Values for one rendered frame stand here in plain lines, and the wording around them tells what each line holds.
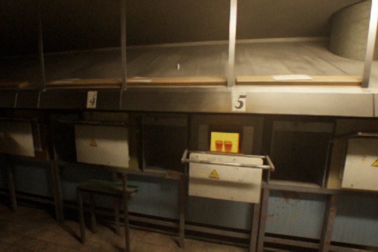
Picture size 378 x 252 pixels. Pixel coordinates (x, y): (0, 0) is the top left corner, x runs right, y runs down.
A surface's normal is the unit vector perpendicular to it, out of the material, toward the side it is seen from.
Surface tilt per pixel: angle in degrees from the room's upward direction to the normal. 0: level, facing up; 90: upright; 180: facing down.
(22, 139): 90
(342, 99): 80
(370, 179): 90
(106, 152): 90
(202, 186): 90
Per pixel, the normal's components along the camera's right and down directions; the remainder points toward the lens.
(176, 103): -0.18, -0.07
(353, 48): -0.77, 0.07
